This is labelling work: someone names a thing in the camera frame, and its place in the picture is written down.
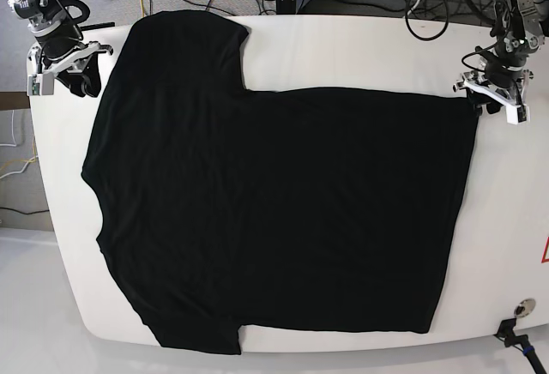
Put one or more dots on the red warning triangle sticker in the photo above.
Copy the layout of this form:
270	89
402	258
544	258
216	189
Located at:
545	256

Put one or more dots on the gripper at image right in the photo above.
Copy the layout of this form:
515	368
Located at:
496	78

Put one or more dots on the black clamp with cable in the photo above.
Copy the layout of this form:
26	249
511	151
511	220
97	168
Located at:
506	334

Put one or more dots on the wrist camera at image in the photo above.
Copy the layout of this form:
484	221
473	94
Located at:
517	114
40	84

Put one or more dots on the wrist camera at image left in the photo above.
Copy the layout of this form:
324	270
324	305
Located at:
40	84

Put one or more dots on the wrist camera at image right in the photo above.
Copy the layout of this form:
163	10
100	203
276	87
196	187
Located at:
517	114

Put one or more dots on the metal table grommet right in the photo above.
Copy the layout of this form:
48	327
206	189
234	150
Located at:
525	308

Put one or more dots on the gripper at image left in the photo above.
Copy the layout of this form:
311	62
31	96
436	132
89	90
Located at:
73	62

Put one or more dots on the black T-shirt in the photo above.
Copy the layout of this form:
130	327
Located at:
318	209

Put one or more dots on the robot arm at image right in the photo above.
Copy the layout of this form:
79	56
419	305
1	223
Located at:
520	24

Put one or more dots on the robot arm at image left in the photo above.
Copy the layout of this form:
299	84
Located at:
48	19

